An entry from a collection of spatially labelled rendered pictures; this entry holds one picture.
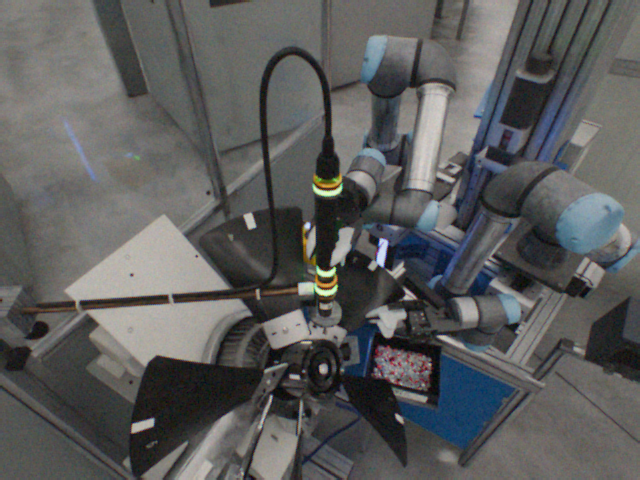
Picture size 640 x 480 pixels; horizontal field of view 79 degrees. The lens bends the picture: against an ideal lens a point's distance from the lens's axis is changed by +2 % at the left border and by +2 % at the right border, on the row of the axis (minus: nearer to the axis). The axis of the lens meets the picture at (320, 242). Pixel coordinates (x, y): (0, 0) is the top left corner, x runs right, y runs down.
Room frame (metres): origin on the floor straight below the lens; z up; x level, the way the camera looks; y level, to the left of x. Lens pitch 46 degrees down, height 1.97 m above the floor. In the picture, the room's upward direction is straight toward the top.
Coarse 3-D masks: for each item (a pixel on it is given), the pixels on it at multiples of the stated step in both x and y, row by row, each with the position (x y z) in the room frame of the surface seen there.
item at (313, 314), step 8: (304, 296) 0.45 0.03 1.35; (312, 296) 0.46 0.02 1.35; (304, 304) 0.45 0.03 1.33; (312, 304) 0.45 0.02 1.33; (336, 304) 0.49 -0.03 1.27; (312, 312) 0.46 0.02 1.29; (336, 312) 0.47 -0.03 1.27; (312, 320) 0.45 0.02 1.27; (320, 320) 0.45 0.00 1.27; (328, 320) 0.45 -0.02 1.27; (336, 320) 0.45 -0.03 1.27
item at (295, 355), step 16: (272, 352) 0.41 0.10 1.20; (288, 352) 0.40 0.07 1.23; (304, 352) 0.38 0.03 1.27; (320, 352) 0.39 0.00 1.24; (336, 352) 0.40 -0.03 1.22; (288, 368) 0.36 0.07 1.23; (304, 368) 0.35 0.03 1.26; (336, 368) 0.38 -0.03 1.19; (288, 384) 0.34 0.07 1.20; (304, 384) 0.33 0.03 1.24; (320, 384) 0.34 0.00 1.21; (336, 384) 0.35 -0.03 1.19; (288, 400) 0.34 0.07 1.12
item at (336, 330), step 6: (312, 324) 0.50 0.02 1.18; (312, 330) 0.48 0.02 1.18; (318, 330) 0.48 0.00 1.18; (330, 330) 0.48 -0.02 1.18; (336, 330) 0.48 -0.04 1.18; (342, 330) 0.48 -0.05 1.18; (312, 336) 0.46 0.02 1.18; (318, 336) 0.46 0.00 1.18; (324, 336) 0.46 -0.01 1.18; (330, 336) 0.46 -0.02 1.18; (342, 336) 0.46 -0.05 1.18; (336, 342) 0.45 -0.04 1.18
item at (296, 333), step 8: (296, 312) 0.46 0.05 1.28; (272, 320) 0.45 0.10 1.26; (280, 320) 0.45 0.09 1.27; (288, 320) 0.45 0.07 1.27; (296, 320) 0.45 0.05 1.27; (304, 320) 0.45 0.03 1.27; (264, 328) 0.44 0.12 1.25; (272, 328) 0.44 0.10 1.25; (280, 328) 0.44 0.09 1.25; (288, 328) 0.44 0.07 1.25; (296, 328) 0.44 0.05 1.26; (304, 328) 0.44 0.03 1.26; (272, 336) 0.43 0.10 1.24; (280, 336) 0.43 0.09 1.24; (288, 336) 0.43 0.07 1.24; (296, 336) 0.43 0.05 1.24; (304, 336) 0.43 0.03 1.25; (272, 344) 0.42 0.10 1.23; (280, 344) 0.42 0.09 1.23
